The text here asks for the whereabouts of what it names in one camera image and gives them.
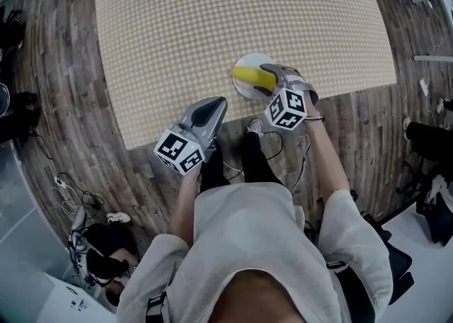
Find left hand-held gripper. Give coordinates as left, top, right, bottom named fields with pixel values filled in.
left=154, top=96, right=229, bottom=176

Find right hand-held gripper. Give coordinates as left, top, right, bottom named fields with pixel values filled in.
left=253, top=62, right=319, bottom=132

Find yellow corn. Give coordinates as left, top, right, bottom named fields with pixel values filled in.
left=231, top=65, right=278, bottom=91

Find white round plate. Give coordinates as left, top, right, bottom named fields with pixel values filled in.
left=232, top=52, right=281, bottom=101

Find person's left forearm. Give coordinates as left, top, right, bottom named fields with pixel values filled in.
left=167, top=169, right=200, bottom=238

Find person's right forearm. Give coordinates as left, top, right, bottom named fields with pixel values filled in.
left=304, top=118, right=352, bottom=210

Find person's right hand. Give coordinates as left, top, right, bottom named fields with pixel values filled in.
left=304, top=94, right=322, bottom=119

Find person's right white shoe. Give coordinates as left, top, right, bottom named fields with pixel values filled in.
left=246, top=118, right=265, bottom=137

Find person's black trousers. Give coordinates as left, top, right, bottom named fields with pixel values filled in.
left=199, top=132, right=285, bottom=196

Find beige checkered tablecloth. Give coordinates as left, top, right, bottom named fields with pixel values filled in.
left=94, top=0, right=398, bottom=152

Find grey plastic bucket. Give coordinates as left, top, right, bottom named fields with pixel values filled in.
left=0, top=82, right=11, bottom=118

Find black office chair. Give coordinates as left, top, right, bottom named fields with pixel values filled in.
left=360, top=210, right=415, bottom=307

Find grey white desk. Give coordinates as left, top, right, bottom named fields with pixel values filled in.
left=0, top=137, right=118, bottom=323

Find black cable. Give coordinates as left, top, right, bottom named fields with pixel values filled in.
left=260, top=131, right=285, bottom=160
left=55, top=171, right=106, bottom=210

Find white coiled cable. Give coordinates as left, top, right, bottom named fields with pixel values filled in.
left=52, top=186, right=78, bottom=217

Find black harness strap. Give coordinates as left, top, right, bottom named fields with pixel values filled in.
left=325, top=260, right=350, bottom=275
left=145, top=292, right=168, bottom=323

